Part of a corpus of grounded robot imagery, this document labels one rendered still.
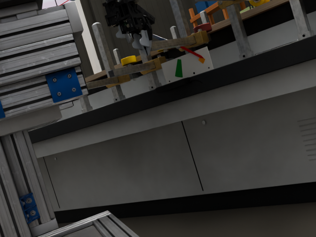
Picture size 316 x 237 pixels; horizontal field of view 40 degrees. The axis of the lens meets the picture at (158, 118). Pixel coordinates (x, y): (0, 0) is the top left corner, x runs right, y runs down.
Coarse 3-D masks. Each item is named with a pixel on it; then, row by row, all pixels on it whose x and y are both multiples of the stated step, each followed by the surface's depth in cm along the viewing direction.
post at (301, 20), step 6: (294, 0) 158; (300, 0) 158; (294, 6) 158; (300, 6) 157; (294, 12) 158; (300, 12) 157; (294, 18) 159; (300, 18) 158; (306, 18) 158; (300, 24) 158; (306, 24) 157; (300, 30) 158; (306, 30) 157
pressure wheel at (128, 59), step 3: (126, 57) 225; (129, 57) 225; (132, 57) 226; (135, 57) 228; (123, 60) 226; (126, 60) 225; (129, 60) 225; (132, 60) 225; (135, 60) 227; (123, 63) 226; (126, 63) 225; (129, 63) 229; (132, 63) 231
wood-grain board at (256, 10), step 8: (272, 0) 180; (280, 0) 178; (288, 0) 176; (256, 8) 185; (264, 8) 182; (272, 8) 185; (248, 16) 187; (216, 24) 198; (224, 24) 195; (208, 32) 201; (136, 56) 230; (152, 56) 228; (120, 64) 238; (104, 72) 247; (88, 80) 256
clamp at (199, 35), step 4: (200, 32) 183; (204, 32) 186; (188, 36) 187; (196, 36) 185; (200, 36) 184; (204, 36) 185; (196, 40) 185; (200, 40) 184; (204, 40) 184; (208, 40) 187; (192, 44) 187; (196, 44) 186; (200, 44) 187; (180, 48) 191; (188, 48) 189
